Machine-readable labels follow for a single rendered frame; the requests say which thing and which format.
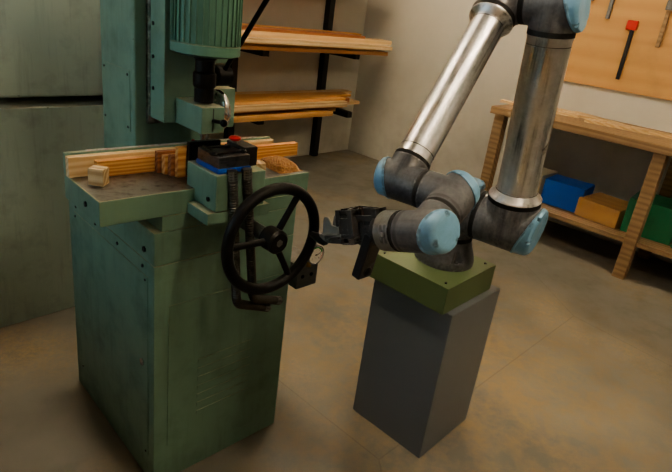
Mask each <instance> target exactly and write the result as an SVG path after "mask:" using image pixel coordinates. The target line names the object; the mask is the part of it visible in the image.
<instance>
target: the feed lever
mask: <svg viewBox="0 0 672 472"><path fill-rule="evenodd" d="M269 1H270V0H263V1H262V3H261V5H260V6H259V8H258V10H257V12H256V13H255V15H254V17H253V18H252V20H251V22H250V23H249V25H248V27H247V28H246V30H245V32H244V33H243V35H242V37H241V46H240V47H242V45H243V44H244V42H245V40H246V39H247V37H248V35H249V34H250V32H251V30H252V29H253V27H254V25H255V24H256V22H257V20H258V19H259V17H260V16H261V14H262V12H263V11H264V9H265V7H266V6H267V4H268V2H269ZM234 59H235V58H233V59H228V60H227V62H226V64H225V65H215V73H216V74H217V76H216V86H230V85H231V84H232V82H233V79H234V74H233V70H232V68H231V67H230V65H231V64H232V62H233V60H234Z"/></svg>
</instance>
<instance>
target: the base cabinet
mask: <svg viewBox="0 0 672 472"><path fill-rule="evenodd" d="M69 213H70V230H71V248H72V265H73V282H74V300H75V317H76V334H77V352H78V369H79V380H80V382H81V383H82V385H83V386H84V388H85V389H86V390H87V392H88V393H89V395H90V396H91V398H92V399H93V400H94V402H95V403H96V405H97V406H98V407H99V409H100V410H101V412H102V413H103V415H104V416H105V417H106V419H107V420H108V422H109V423H110V424H111V426H112V427H113V429H114V430H115V432H116V433H117V434H118V436H119V437H120V439H121V440H122V441H123V443H124V444H125V446H126V447H127V449H128V450H129V451H130V453H131V454H132V456H133V457H134V458H135V460H136V461H137V463H138V464H139V466H140V467H141V468H142V470H143V471H144V472H180V471H182V470H184V469H186V468H188V467H190V466H192V465H194V464H196V463H198V462H199V461H201V460H203V459H205V458H207V457H209V456H211V455H213V454H215V453H217V452H219V451H221V450H223V449H224V448H226V447H228V446H230V445H232V444H234V443H236V442H238V441H240V440H242V439H244V438H246V437H247V436H249V435H251V434H253V433H255V432H257V431H259V430H261V429H263V428H265V427H267V426H269V425H270V424H272V423H274V417H275V407H276V398H277V388H278V379H279V369H280V359H281V350H282V340H283V330H284V321H285V311H286V302H287V292H288V284H287V285H285V286H283V287H282V288H280V289H278V290H276V291H273V292H271V293H267V294H261V295H271V296H281V297H282V299H283V302H282V304H280V305H273V304H270V305H271V309H270V311H268V312H263V311H254V310H244V309H238V308H236V307H235V306H234V304H233V303H232V295H231V294H232V293H231V292H232V291H231V290H232V289H231V283H230V282H229V280H228V279H227V277H226V275H225V273H224V271H223V267H222V262H221V251H220V252H215V253H211V254H207V255H203V256H199V257H194V258H190V259H186V260H182V261H178V262H173V263H169V264H165V265H161V266H157V267H154V266H152V265H151V264H150V263H149V262H148V261H147V260H145V259H144V258H143V257H142V256H141V255H140V254H138V253H137V252H136V251H135V250H134V249H133V248H131V247H130V246H129V245H128V244H127V243H126V242H125V241H123V240H122V239H121V238H120V237H119V236H118V235H116V234H115V233H114V232H113V231H112V230H111V229H109V228H108V227H107V226H105V227H99V226H98V225H97V224H95V223H94V222H93V221H92V220H91V219H90V218H89V217H87V216H86V215H85V214H84V213H83V212H82V211H81V210H80V209H78V208H77V207H76V206H75V205H74V204H73V203H72V202H70V201H69ZM255 253H256V254H255V255H256V256H255V257H256V276H257V277H256V278H257V279H256V280H257V281H256V282H257V283H265V282H268V281H271V280H274V279H276V278H277V277H279V276H280V275H282V274H283V273H284V271H283V269H282V267H281V264H280V262H279V260H278V258H277V256H276V254H272V253H270V252H269V251H267V250H266V249H264V248H262V247H261V246H258V247H255Z"/></svg>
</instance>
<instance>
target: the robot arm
mask: <svg viewBox="0 0 672 472"><path fill-rule="evenodd" d="M590 5H591V0H476V1H475V3H474V4H473V6H472V8H471V10H470V12H469V18H470V21H471V22H470V23H469V25H468V27H467V29H466V30H465V32H464V34H463V36H462V37H461V39H460V41H459V43H458V44H457V46H456V48H455V50H454V51H453V53H452V55H451V57H450V58H449V60H448V62H447V64H446V65H445V67H444V69H443V71H442V72H441V74H440V76H439V78H438V79H437V81H436V83H435V85H434V86H433V88H432V90H431V92H430V93H429V95H428V97H427V99H426V100H425V102H424V104H423V106H422V107H421V109H420V111H419V113H418V114H417V116H416V118H415V120H414V121H413V123H412V125H411V127H410V128H409V130H408V132H407V134H406V135H405V137H404V139H403V141H402V142H401V144H400V146H399V147H398V148H397V149H396V151H395V153H394V154H393V156H392V158H391V157H389V156H387V157H383V158H382V159H381V160H380V161H379V162H378V164H377V166H376V169H375V172H374V187H375V190H376V192H377V193H378V194H380V195H383V196H385V197H387V198H388V199H393V200H396V201H399V202H402V203H405V204H407V205H410V206H413V207H416V208H417V209H415V210H386V207H372V206H355V207H347V208H342V209H341V210H335V215H334V218H333V225H332V223H331V221H330V219H329V217H327V216H326V217H324V219H323V232H320V233H319V236H320V237H321V238H322V239H323V240H324V241H325V242H327V243H332V244H342V245H356V244H359V245H361V246H360V250H359V253H358V256H357V259H356V262H355V265H354V268H353V272H352V276H353V277H355V278H356V279H357V280H360V279H363V278H365V277H368V276H370V275H371V273H372V270H373V267H374V264H375V261H376V258H377V255H378V252H379V249H381V250H383V251H393V252H409V253H415V256H416V258H417V259H418V260H419V261H420V262H422V263H424V264H425V265H427V266H430V267H432V268H435V269H438V270H443V271H449V272H462V271H467V270H469V269H471V268H472V266H473V263H474V253H473V246H472V239H476V240H478V241H481V242H484V243H487V244H489V245H492V246H495V247H498V248H500V249H503V250H506V251H509V252H510V253H516V254H519V255H528V254H529V253H530V252H531V251H532V250H533V249H534V247H535V246H536V244H537V243H538V241H539V239H540V237H541V235H542V233H543V231H544V228H545V226H546V223H547V220H548V216H549V212H548V210H546V209H545V208H541V205H542V200H543V199H542V197H541V195H540V194H539V193H538V192H537V191H538V186H539V182H540V178H541V174H542V170H543V165H544V161H545V157H546V153H547V149H548V145H549V140H550V136H551V132H552V128H553V124H554V119H555V115H556V111H557V107H558V103H559V98H560V94H561V90H562V86H563V82H564V77H565V73H566V69H567V65H568V61H569V57H570V52H571V48H572V44H573V41H574V40H575V36H576V33H580V32H582V31H583V30H584V29H585V27H586V24H587V20H588V18H589V13H590ZM519 24H520V25H527V26H528V27H527V32H526V35H527V38H526V43H525V48H524V53H523V58H522V63H521V68H520V73H519V78H518V83H517V88H516V93H515V98H514V103H513V108H512V113H511V118H510V123H509V128H508V133H507V138H506V143H505V148H504V153H503V158H502V163H501V168H500V173H499V178H498V183H497V184H496V185H495V186H493V187H491V188H490V189H489V191H485V190H484V189H485V187H486V185H485V183H484V181H483V180H481V179H478V178H475V177H472V176H471V175H470V174H469V173H467V172H465V171H462V170H453V171H450V172H448V173H447V174H446V175H444V174H441V173H438V172H434V171H432V170H429V169H430V167H431V163H432V161H433V160H434V158H435V156H436V154H437V152H438V151H439V149H440V147H441V145H442V143H443V141H444V140H445V138H446V136H447V134H448V132H449V131H450V129H451V127H452V125H453V123H454V122H455V120H456V118H457V116H458V114H459V112H460V111H461V109H462V107H463V105H464V103H465V102H466V100H467V98H468V96H469V94H470V92H471V91H472V89H473V87H474V85H475V83H476V82H477V80H478V78H479V76H480V74H481V72H482V71H483V69H484V67H485V65H486V63H487V62H488V60H489V58H490V56H491V54H492V52H493V51H494V49H495V47H496V45H497V43H498V42H499V40H500V38H501V37H504V36H506V35H508V34H509V33H510V32H511V30H512V29H513V27H514V26H516V25H519Z"/></svg>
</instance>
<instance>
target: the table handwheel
mask: <svg viewBox="0 0 672 472"><path fill-rule="evenodd" d="M280 194H288V195H292V196H293V198H292V200H291V202H290V204H289V206H288V208H287V210H286V211H285V213H284V215H283V216H282V218H281V220H280V221H279V223H278V225H277V226H276V227H275V226H273V225H270V226H267V227H266V226H264V225H262V224H260V223H259V222H257V221H255V220H254V231H253V232H254V233H253V234H254V237H256V238H257V240H253V241H248V242H243V243H238V244H234V243H235V239H236V236H237V233H238V231H239V229H240V228H241V229H243V230H245V225H244V224H245V223H244V222H245V221H244V220H245V218H246V217H247V216H248V214H249V213H250V212H251V211H252V210H253V209H254V208H255V207H256V206H257V205H258V204H260V203H261V202H262V201H264V200H266V199H268V198H270V197H272V196H275V195H280ZM299 200H300V201H301V202H302V203H303V204H304V206H305V208H306V210H307V213H308V219H309V229H308V235H307V239H306V242H305V245H304V247H303V249H302V251H301V253H300V255H299V256H298V258H297V259H296V261H295V262H294V263H293V265H292V266H291V267H290V268H289V267H288V264H287V262H286V260H285V257H284V255H283V252H282V251H283V250H284V249H285V247H286V245H287V242H288V236H287V234H286V233H285V232H284V231H283V229H284V227H285V225H286V223H287V221H288V219H289V218H290V216H291V214H292V212H293V210H294V209H295V207H296V205H297V203H298V202H299ZM319 227H320V220H319V212H318V208H317V205H316V203H315V201H314V199H313V198H312V196H311V195H310V194H309V193H308V192H307V191H306V190H305V189H304V188H302V187H300V186H298V185H296V184H293V183H287V182H280V183H273V184H270V185H267V186H265V187H262V188H260V189H259V190H257V191H255V192H254V193H252V194H251V195H250V196H249V197H247V198H246V199H245V200H244V201H243V202H242V203H241V204H240V206H239V207H238V208H237V209H236V211H235V212H234V214H233V215H232V217H231V218H230V220H229V222H228V224H227V227H226V229H225V232H224V235H223V239H222V245H221V262H222V267H223V271H224V273H225V275H226V277H227V279H228V280H229V282H230V283H231V284H232V285H233V286H234V287H235V288H237V289H238V290H240V291H242V292H244V293H247V294H253V295H261V294H267V293H271V292H273V291H276V290H278V289H280V288H282V287H283V286H285V285H287V284H288V283H289V282H291V281H292V280H293V279H294V278H295V277H296V276H297V275H298V274H299V273H300V272H301V271H302V269H303V268H304V267H305V265H306V264H307V262H308V261H309V259H310V257H311V255H312V253H313V251H314V249H315V246H316V243H317V242H316V241H315V240H314V239H313V238H311V237H310V236H309V234H310V232H311V231H314V232H318V233H319ZM258 246H261V247H262V248H264V249H266V250H267V251H269V252H270V253H272V254H276V256H277V258H278V260H279V262H280V264H281V267H282V269H283V271H284V273H283V274H282V275H280V276H279V277H277V278H276V279H274V280H271V281H268V282H265V283H252V282H248V281H246V280H245V279H243V278H242V277H241V276H240V275H239V273H238V272H237V270H236V267H235V264H234V259H233V252H235V251H239V250H243V249H247V248H253V247H258Z"/></svg>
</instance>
